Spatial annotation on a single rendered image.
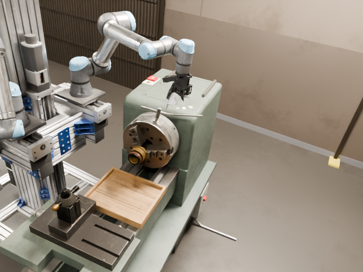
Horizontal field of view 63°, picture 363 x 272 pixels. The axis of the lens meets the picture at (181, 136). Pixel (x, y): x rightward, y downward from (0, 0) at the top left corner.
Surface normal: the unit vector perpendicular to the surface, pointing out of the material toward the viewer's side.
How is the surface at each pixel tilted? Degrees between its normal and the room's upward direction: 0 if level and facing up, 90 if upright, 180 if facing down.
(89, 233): 0
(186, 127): 90
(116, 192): 0
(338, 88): 90
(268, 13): 90
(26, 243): 0
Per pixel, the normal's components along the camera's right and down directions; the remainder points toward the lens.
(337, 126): -0.48, 0.44
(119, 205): 0.11, -0.83
